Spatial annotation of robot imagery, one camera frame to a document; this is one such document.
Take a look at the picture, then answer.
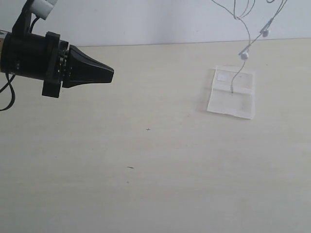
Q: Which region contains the clear plastic storage case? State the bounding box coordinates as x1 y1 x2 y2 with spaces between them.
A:
207 66 255 120

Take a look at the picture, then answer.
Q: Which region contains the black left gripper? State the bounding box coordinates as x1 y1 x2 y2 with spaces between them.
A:
0 32 114 98

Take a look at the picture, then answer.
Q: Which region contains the white wired earphone cable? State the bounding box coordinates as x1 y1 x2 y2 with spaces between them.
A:
210 0 288 94

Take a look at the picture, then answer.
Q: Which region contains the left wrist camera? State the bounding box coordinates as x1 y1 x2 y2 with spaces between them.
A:
30 0 57 20

